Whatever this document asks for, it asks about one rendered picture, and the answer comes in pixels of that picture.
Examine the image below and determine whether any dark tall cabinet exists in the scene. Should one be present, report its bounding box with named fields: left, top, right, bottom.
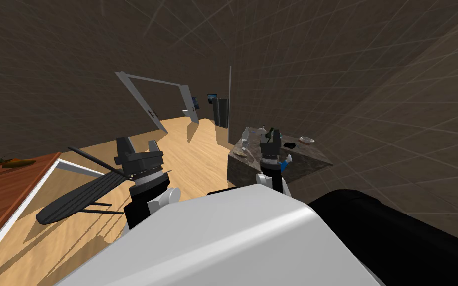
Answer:
left=212, top=98, right=230, bottom=129

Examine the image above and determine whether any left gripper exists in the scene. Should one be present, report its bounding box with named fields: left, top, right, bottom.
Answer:
left=113, top=137, right=165, bottom=178

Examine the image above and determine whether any orange carrot with greens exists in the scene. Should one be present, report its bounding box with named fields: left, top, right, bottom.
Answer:
left=0, top=143, right=37, bottom=169

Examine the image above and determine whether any black ironing board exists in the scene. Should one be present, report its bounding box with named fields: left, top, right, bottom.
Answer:
left=36, top=146, right=135, bottom=226

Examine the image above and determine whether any dark stone table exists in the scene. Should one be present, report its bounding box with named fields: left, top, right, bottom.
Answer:
left=227, top=127, right=334, bottom=188

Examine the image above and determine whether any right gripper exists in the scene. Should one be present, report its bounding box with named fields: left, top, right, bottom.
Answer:
left=260, top=129, right=282, bottom=160

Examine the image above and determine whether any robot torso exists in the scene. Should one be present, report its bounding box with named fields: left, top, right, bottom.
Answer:
left=53, top=183, right=382, bottom=286

